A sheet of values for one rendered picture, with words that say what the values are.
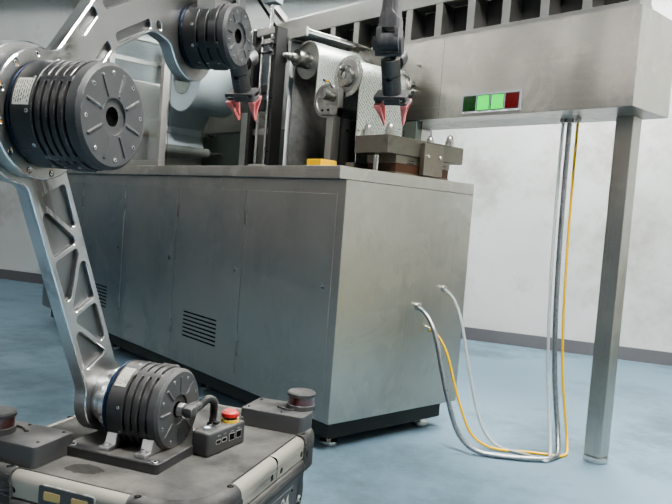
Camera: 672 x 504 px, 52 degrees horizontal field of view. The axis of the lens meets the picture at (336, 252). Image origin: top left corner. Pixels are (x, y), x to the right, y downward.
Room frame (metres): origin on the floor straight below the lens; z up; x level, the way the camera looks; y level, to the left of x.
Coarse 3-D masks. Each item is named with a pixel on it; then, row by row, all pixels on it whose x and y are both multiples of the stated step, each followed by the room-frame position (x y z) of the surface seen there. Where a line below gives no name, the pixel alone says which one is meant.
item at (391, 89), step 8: (384, 80) 2.07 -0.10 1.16; (392, 80) 2.06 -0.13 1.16; (400, 80) 2.08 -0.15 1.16; (384, 88) 2.08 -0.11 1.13; (392, 88) 2.07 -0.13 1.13; (400, 88) 2.09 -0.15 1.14; (376, 96) 2.10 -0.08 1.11; (384, 96) 2.09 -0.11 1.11; (392, 96) 2.08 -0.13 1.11; (400, 96) 2.08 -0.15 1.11
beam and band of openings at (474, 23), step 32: (416, 0) 2.76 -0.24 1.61; (448, 0) 2.64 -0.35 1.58; (480, 0) 2.56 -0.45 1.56; (512, 0) 2.44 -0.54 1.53; (544, 0) 2.34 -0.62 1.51; (576, 0) 2.33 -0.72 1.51; (608, 0) 2.25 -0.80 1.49; (640, 0) 2.09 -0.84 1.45; (288, 32) 3.36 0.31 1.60; (352, 32) 3.13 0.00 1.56; (416, 32) 2.79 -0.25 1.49; (448, 32) 2.69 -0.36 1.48; (288, 64) 3.35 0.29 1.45
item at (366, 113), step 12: (360, 96) 2.49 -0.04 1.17; (372, 96) 2.53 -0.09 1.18; (360, 108) 2.49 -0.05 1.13; (372, 108) 2.53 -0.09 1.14; (396, 108) 2.61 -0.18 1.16; (360, 120) 2.49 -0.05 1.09; (372, 120) 2.53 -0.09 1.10; (396, 120) 2.62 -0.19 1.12; (360, 132) 2.50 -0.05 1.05; (384, 132) 2.58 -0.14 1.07; (396, 132) 2.62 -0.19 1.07
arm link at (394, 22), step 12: (384, 0) 2.01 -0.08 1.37; (396, 0) 2.00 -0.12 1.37; (384, 12) 2.01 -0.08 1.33; (396, 12) 2.00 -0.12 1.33; (384, 24) 2.01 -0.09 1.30; (396, 24) 2.00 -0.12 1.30; (384, 36) 2.01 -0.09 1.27; (396, 36) 2.00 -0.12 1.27; (384, 48) 2.02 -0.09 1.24; (396, 48) 2.01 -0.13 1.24
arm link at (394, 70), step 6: (384, 60) 2.05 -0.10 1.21; (390, 60) 2.04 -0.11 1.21; (396, 60) 2.04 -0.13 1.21; (384, 66) 2.05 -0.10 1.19; (390, 66) 2.04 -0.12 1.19; (396, 66) 2.04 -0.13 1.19; (384, 72) 2.06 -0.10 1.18; (390, 72) 2.05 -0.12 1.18; (396, 72) 2.05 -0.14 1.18; (390, 78) 2.07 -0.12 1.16
